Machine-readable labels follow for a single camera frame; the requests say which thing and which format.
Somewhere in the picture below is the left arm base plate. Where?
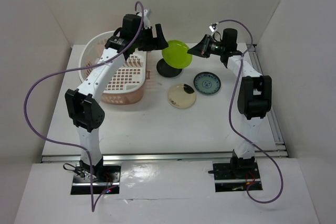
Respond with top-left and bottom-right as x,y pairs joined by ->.
63,163 -> 121,195

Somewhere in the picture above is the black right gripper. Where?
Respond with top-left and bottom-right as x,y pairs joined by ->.
187,34 -> 225,59

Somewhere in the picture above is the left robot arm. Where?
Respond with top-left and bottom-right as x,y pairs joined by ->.
65,10 -> 168,182

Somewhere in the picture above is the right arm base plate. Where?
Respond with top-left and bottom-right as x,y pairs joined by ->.
207,162 -> 263,193

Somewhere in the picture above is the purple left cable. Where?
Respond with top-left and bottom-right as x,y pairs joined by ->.
24,1 -> 145,212

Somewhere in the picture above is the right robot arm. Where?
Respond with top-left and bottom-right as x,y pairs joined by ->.
188,28 -> 272,179

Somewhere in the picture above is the blue floral plate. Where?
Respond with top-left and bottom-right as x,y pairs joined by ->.
193,72 -> 222,95

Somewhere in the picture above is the aluminium front rail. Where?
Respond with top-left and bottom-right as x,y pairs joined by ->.
40,150 -> 288,164

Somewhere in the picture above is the cream plate with black motif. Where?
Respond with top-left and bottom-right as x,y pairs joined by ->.
167,83 -> 196,109

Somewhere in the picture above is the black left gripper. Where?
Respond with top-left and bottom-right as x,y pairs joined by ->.
132,23 -> 167,51

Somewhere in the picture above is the white pink dish rack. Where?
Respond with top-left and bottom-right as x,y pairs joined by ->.
79,31 -> 149,105

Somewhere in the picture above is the green plate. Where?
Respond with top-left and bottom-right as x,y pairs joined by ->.
162,40 -> 192,69

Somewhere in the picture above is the aluminium side rail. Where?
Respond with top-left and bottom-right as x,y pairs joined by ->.
249,44 -> 287,153

